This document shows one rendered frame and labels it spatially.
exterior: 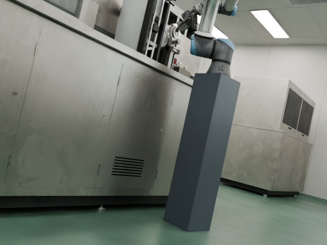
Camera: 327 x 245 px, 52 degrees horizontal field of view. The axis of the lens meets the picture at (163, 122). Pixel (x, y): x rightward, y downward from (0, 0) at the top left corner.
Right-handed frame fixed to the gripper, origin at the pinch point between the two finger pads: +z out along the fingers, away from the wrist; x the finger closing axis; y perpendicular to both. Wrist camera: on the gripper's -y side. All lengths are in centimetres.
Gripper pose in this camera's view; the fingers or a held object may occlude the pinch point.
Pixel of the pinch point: (178, 31)
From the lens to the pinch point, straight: 257.4
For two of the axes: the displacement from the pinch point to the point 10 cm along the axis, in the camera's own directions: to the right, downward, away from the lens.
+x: -5.9, -1.7, -7.9
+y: -3.3, -8.4, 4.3
